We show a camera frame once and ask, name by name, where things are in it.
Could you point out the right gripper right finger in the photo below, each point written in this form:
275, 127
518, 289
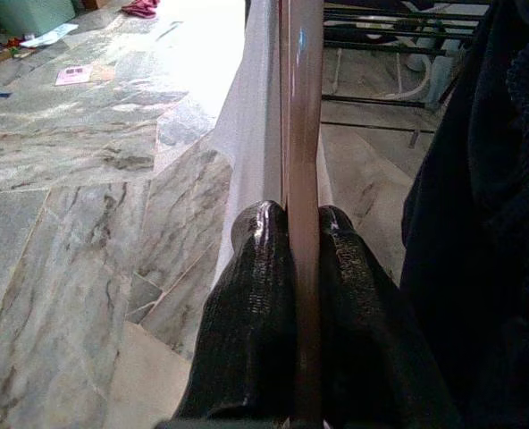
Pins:
363, 348

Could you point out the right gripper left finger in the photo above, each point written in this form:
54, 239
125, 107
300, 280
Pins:
246, 335

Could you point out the black metal clothes rack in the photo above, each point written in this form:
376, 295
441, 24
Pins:
371, 99

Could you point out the dark navy garment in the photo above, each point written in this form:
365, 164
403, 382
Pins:
479, 223

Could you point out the white garment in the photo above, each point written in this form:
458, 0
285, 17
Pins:
255, 134

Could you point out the green bin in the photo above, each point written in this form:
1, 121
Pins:
32, 15

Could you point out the pink paper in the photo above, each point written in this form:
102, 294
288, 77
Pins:
73, 76

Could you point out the white paper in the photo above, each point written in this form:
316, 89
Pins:
50, 36

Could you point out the red cloth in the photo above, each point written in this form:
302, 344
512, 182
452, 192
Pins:
141, 8

